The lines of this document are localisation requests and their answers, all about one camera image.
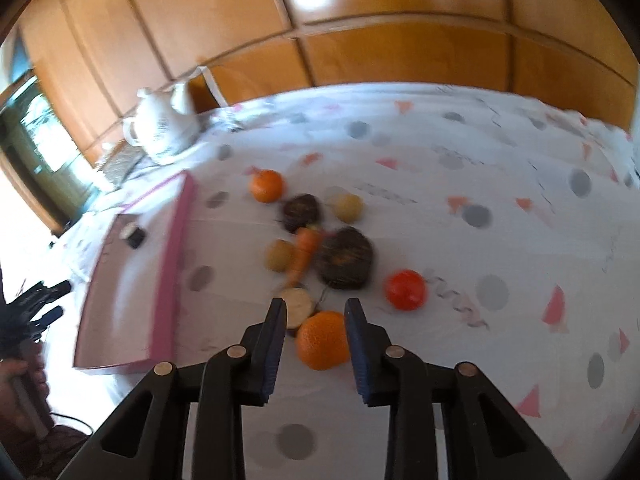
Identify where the small cut dark cylinder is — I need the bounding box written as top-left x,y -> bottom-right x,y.
119,222 -> 146,249

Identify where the red tomato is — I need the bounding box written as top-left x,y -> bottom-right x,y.
384,269 -> 428,312

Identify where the large orange with stem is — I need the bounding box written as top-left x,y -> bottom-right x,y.
295,311 -> 350,370

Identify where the large cut dark cylinder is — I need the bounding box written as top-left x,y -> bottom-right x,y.
279,287 -> 316,330

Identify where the large dark water chestnut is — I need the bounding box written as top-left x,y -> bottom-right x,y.
316,226 -> 375,290

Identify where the orange carrot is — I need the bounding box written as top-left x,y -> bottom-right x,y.
285,226 -> 323,287

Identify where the yellow-brown small round fruit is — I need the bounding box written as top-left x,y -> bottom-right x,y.
332,193 -> 364,224

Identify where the dark round water chestnut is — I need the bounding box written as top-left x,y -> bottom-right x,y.
279,194 -> 322,234

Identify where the small orange tangerine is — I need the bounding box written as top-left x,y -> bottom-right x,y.
250,169 -> 285,204

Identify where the person's left hand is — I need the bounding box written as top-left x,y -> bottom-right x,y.
1,342 -> 49,434

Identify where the pink-edged cardboard tray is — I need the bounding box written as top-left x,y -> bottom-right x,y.
73,171 -> 195,374

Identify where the wooden door with glass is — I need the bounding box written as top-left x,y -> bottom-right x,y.
0,24 -> 99,233

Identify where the ornate tissue box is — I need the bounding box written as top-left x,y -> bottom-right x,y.
93,141 -> 145,193

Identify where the white patterned tablecloth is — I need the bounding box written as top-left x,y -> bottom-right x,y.
44,81 -> 640,480

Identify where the white ceramic electric kettle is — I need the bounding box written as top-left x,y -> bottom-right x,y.
122,81 -> 201,166

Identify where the white kettle power cord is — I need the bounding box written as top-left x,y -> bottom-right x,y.
192,65 -> 230,109

